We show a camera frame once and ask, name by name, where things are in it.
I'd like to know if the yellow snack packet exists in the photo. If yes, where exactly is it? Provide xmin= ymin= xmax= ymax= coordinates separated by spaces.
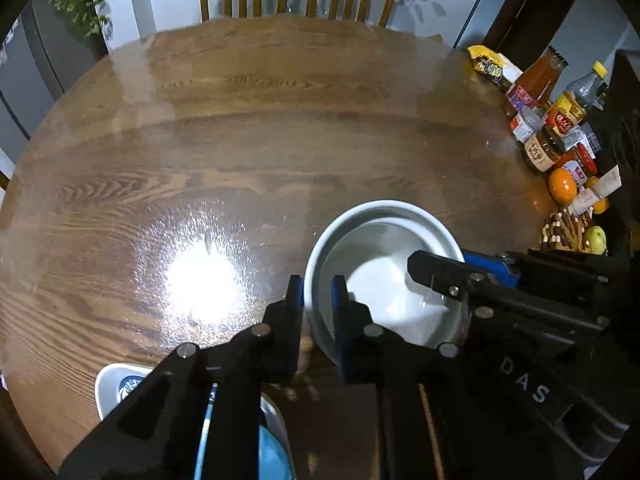
xmin=467 ymin=45 xmax=523 ymax=92

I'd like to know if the trailing green plant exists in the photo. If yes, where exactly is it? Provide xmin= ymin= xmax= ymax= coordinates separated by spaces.
xmin=47 ymin=0 xmax=113 ymax=41

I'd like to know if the small white label jar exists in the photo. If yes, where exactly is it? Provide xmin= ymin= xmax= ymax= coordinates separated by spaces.
xmin=510 ymin=107 xmax=546 ymax=143

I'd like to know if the black case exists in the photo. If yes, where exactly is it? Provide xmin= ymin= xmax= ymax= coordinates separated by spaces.
xmin=597 ymin=50 xmax=640 ymax=256

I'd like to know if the white tube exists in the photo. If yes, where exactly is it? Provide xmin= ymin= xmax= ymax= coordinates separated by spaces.
xmin=570 ymin=165 xmax=622 ymax=216

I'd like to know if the dark wooden door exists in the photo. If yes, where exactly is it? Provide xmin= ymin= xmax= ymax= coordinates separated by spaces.
xmin=480 ymin=0 xmax=585 ymax=57

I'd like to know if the deep white bowl stepped rim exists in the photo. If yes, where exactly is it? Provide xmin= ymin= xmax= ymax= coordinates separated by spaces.
xmin=304 ymin=200 xmax=470 ymax=363

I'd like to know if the red lid jar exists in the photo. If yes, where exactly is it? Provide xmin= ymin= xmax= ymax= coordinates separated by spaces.
xmin=552 ymin=142 xmax=598 ymax=186

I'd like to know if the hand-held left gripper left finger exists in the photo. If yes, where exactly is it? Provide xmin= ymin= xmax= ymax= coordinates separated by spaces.
xmin=59 ymin=274 xmax=305 ymax=480

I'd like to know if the wooden trivet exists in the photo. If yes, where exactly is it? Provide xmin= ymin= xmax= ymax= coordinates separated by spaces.
xmin=541 ymin=210 xmax=593 ymax=252

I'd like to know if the brown sauce jar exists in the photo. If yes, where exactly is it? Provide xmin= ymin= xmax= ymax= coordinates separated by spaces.
xmin=523 ymin=127 xmax=568 ymax=173

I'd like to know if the red sauce bottle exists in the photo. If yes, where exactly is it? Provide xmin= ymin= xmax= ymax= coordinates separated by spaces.
xmin=505 ymin=46 xmax=570 ymax=116

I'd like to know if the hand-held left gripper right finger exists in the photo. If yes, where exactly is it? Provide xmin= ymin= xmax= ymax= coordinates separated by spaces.
xmin=331 ymin=275 xmax=466 ymax=480

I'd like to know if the grey refrigerator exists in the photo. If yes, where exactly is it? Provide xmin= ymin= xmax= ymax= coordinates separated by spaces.
xmin=0 ymin=0 xmax=108 ymax=181

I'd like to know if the green apple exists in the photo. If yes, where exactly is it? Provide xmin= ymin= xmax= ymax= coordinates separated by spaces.
xmin=582 ymin=226 xmax=607 ymax=255

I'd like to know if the yellow capped oil bottle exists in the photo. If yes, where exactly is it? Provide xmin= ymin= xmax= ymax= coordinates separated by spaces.
xmin=542 ymin=61 xmax=609 ymax=137

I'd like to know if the blue square plate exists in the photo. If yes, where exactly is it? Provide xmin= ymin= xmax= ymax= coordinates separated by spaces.
xmin=195 ymin=385 xmax=297 ymax=480

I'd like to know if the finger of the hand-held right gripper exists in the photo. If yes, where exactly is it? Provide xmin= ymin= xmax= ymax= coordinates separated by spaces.
xmin=407 ymin=250 xmax=506 ymax=317
xmin=462 ymin=251 xmax=522 ymax=288

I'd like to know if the large patterned square plate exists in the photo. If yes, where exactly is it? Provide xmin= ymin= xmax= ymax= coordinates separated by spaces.
xmin=95 ymin=362 xmax=292 ymax=480

